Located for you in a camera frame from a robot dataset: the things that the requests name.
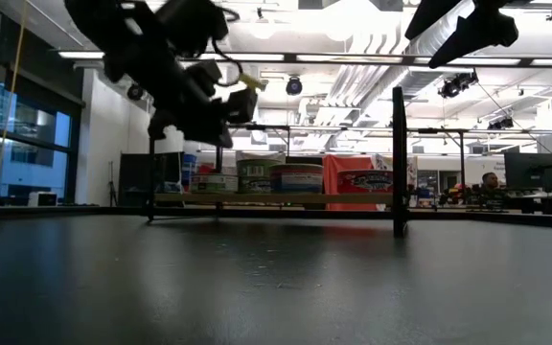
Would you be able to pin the black rig frame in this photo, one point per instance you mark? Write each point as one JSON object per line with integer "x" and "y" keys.
{"x": 305, "y": 57}

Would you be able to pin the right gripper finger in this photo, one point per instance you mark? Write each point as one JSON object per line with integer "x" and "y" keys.
{"x": 431, "y": 14}
{"x": 482, "y": 33}

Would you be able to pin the orange red cloth panel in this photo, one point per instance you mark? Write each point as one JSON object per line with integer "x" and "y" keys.
{"x": 348, "y": 163}

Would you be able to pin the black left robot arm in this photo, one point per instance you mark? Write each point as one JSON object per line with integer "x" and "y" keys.
{"x": 94, "y": 19}

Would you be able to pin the blue red label can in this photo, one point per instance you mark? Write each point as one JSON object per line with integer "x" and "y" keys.
{"x": 296, "y": 179}

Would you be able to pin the white printed banner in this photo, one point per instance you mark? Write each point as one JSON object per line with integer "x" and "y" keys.
{"x": 384, "y": 162}

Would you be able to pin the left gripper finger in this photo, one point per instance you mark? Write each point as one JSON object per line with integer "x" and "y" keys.
{"x": 209, "y": 134}
{"x": 242, "y": 105}

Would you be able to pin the dark computer monitor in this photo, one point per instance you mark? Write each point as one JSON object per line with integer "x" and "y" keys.
{"x": 531, "y": 171}

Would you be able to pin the black ceiling lamp cluster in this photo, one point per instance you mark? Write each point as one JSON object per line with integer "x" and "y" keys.
{"x": 501, "y": 123}
{"x": 458, "y": 84}

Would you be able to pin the person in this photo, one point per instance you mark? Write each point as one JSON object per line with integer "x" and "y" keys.
{"x": 489, "y": 184}

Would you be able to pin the dark standing board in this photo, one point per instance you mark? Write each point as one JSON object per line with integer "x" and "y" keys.
{"x": 134, "y": 175}

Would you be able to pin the black frame wooden shelf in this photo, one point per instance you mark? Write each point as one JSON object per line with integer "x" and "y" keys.
{"x": 281, "y": 198}

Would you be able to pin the red flat seafood tin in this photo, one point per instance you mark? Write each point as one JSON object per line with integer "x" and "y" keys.
{"x": 364, "y": 181}

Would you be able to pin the black round ceiling lamp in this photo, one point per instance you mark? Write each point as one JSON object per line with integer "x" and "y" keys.
{"x": 135, "y": 91}
{"x": 293, "y": 86}

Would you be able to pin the black background table frame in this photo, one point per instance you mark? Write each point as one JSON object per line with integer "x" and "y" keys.
{"x": 461, "y": 158}
{"x": 261, "y": 127}

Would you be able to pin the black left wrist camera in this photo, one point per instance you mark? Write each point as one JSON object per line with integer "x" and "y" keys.
{"x": 192, "y": 24}

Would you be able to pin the black tripod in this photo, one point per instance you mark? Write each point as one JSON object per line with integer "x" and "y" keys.
{"x": 111, "y": 184}

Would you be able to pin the white green label can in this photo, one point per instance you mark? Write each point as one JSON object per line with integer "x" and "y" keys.
{"x": 213, "y": 183}

